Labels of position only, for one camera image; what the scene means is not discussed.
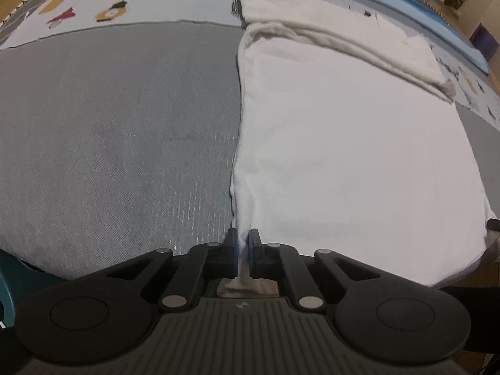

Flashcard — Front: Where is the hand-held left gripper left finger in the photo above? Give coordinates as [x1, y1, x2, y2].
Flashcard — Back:
[78, 227, 240, 314]

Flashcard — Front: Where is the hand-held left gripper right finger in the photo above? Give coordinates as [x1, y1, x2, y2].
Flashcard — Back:
[248, 228, 408, 314]

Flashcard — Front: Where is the white long-sleeve shirt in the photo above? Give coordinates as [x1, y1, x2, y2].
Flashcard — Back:
[217, 0, 498, 296]

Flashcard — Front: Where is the grey printed bed sheet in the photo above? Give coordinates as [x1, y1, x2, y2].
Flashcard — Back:
[0, 0, 500, 286]

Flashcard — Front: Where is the purple bag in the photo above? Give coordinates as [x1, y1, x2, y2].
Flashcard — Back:
[470, 24, 500, 63]

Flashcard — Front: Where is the teal plastic stool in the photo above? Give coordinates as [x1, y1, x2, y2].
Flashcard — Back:
[0, 249, 67, 321]

